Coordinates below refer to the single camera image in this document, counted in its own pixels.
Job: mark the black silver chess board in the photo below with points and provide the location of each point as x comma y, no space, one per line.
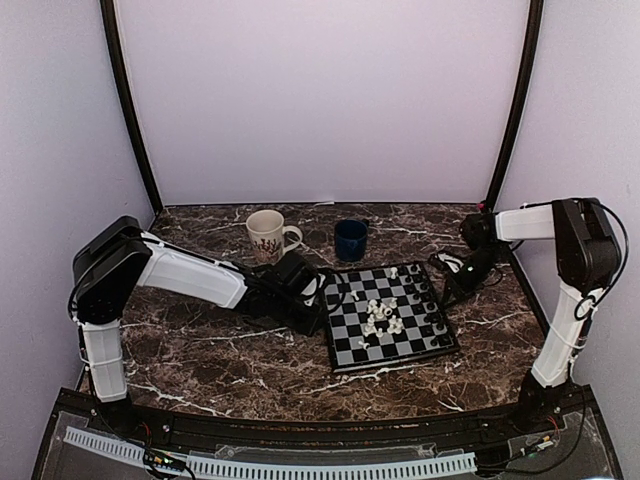
401,318

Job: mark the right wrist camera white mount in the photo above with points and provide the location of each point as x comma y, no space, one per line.
444,261

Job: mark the right black frame post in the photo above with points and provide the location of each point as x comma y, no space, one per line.
521,88

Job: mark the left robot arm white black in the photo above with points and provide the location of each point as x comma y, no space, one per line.
124,257

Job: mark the cream floral mug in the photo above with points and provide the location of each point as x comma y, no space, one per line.
270,238

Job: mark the black frame post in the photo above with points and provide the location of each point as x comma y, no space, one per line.
126,101
521,88

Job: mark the white perforated cable duct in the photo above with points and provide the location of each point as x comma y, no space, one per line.
246,463

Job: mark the black front rail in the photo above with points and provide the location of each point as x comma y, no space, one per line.
181,432

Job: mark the dark blue mug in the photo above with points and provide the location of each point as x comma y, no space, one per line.
350,239

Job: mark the left black frame post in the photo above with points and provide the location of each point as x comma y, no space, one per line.
126,101

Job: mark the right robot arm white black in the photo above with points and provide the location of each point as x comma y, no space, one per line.
589,260

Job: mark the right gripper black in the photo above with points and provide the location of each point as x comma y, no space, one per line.
460,290

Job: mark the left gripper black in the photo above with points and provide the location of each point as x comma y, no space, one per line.
316,323

